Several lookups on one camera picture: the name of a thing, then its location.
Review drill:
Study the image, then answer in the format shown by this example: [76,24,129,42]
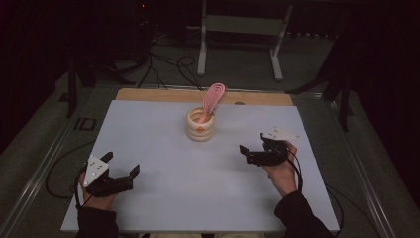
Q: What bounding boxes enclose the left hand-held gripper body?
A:
[83,154,135,198]

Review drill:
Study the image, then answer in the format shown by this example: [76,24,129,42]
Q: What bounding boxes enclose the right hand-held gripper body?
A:
[247,127,302,168]

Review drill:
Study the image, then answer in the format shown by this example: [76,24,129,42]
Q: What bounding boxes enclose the cream ribbed cup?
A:
[185,105,216,143]

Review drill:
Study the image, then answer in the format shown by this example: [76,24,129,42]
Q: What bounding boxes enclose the pink hairbrush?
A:
[197,82,227,125]

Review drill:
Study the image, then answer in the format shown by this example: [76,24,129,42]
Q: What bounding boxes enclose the person's right hand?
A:
[262,140,298,198]

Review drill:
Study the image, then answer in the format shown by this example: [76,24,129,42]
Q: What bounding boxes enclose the person's left hand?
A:
[77,172,117,212]

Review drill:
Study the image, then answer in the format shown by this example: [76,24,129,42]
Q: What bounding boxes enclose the white table mat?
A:
[60,99,341,232]

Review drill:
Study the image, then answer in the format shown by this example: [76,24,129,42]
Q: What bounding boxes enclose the black tripod stand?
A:
[58,54,137,119]
[285,33,357,133]

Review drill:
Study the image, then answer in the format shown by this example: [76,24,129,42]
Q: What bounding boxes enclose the white metal stand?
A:
[196,0,294,82]

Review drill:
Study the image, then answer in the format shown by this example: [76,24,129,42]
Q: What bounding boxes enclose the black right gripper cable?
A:
[286,147,380,238]

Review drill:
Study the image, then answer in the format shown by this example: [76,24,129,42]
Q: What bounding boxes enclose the metal floor rail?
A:
[0,108,83,238]
[325,98,399,238]

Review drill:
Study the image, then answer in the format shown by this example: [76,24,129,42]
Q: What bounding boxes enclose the black floor cables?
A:
[137,31,204,92]

